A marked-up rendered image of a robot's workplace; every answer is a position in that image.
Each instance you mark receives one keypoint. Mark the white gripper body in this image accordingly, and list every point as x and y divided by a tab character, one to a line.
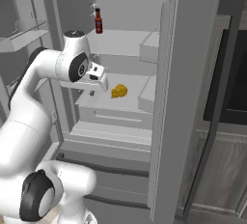
96	85

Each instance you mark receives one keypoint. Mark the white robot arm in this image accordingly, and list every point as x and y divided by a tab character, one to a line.
29	115

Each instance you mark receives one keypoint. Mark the yellow cheese wedge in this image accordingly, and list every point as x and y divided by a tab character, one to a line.
119	91

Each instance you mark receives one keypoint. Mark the grey fridge crisper drawer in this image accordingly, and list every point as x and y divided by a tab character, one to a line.
119	115

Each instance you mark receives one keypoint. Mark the grey fridge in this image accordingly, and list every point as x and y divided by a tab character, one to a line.
128	5

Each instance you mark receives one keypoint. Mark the grey fridge door with shelves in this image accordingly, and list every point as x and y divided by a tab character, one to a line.
19	38

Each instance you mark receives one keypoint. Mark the red hot sauce bottle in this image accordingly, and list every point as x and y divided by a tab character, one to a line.
99	22

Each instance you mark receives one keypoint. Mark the grey freezer drawer front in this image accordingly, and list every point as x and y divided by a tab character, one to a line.
122	186

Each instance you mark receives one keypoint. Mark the black built-in oven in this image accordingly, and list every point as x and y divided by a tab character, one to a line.
236	73

